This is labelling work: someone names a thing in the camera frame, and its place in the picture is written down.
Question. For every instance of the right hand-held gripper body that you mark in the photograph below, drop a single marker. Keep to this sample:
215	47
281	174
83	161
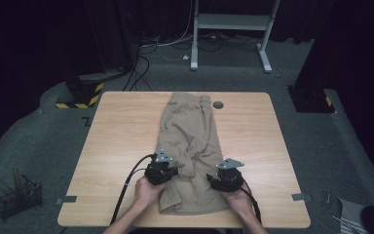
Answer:
230	177

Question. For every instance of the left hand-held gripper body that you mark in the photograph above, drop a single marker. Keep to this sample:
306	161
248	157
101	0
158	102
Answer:
157	169

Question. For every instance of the beige shorts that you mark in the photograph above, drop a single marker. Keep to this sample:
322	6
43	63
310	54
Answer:
188	152

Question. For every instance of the person's left hand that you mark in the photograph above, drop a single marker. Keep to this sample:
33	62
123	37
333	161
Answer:
146	193

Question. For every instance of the person's right hand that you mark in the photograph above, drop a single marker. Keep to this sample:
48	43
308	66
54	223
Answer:
240	203

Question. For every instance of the grey tape piece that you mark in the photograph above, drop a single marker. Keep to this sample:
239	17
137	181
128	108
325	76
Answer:
66	199
300	197

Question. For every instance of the grey table grommet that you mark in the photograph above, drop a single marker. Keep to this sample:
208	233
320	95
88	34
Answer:
218	105

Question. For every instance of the black yellow striped stand base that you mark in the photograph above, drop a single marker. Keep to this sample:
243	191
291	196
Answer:
81	94

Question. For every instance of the striped grey sheet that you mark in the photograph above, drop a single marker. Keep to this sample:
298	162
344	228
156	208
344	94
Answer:
349	214

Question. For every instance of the white metal stand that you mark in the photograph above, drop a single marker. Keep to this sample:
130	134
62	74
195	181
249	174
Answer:
230	22

